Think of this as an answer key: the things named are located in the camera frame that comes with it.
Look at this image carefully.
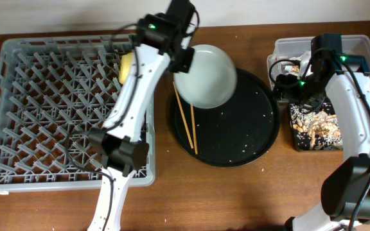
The grey plastic dishwasher rack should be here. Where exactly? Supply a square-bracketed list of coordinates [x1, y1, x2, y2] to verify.
[0, 33, 157, 194]

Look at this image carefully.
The yellow small bowl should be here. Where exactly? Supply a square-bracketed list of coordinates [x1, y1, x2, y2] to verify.
[118, 52, 134, 85]

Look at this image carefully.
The clear plastic waste bin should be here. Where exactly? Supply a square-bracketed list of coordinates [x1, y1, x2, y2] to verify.
[267, 35, 370, 78]

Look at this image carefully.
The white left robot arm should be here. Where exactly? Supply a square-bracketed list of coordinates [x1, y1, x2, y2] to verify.
[87, 0, 199, 230]

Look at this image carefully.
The wooden chopstick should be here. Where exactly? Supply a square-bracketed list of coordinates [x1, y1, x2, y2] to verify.
[190, 104, 198, 155]
[172, 81, 194, 149]

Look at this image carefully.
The white paper napkin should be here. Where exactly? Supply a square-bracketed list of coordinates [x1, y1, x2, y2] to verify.
[281, 51, 312, 78]

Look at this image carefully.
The black rectangular waste tray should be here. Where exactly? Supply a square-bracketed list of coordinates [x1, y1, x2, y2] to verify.
[289, 101, 343, 151]

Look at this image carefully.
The white round plate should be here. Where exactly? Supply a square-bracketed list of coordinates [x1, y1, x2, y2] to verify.
[173, 44, 237, 109]

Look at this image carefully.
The round black serving tray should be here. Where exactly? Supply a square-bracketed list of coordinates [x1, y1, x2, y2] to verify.
[168, 69, 281, 167]

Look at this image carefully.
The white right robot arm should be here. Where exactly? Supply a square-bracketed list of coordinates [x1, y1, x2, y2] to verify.
[267, 33, 370, 230]

